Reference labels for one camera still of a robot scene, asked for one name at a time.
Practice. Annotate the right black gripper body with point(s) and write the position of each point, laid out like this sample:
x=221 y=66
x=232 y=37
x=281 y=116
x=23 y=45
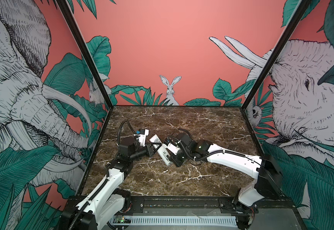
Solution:
x=178 y=159

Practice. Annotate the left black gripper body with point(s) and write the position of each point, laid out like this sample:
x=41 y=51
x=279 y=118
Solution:
x=149 y=150

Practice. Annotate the white remote control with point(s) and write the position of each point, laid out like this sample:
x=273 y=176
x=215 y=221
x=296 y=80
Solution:
x=163 y=153

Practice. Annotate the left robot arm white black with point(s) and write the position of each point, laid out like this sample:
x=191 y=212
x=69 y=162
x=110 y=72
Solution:
x=105 y=200

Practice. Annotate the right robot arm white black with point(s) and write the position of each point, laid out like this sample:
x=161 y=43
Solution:
x=264 y=170

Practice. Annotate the small green circuit board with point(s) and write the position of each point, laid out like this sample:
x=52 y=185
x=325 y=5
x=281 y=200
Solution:
x=122 y=220

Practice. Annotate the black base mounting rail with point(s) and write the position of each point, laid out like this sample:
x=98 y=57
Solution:
x=140 y=204

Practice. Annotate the white ribbed cable duct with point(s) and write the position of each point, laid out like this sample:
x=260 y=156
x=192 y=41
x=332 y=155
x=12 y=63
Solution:
x=222 y=221

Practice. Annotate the right black frame post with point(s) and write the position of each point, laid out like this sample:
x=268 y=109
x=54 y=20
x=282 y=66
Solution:
x=295 y=18

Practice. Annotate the black frame post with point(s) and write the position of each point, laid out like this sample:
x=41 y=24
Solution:
x=295 y=18
x=72 y=24

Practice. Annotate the left black frame post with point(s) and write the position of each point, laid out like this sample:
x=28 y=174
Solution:
x=72 y=24

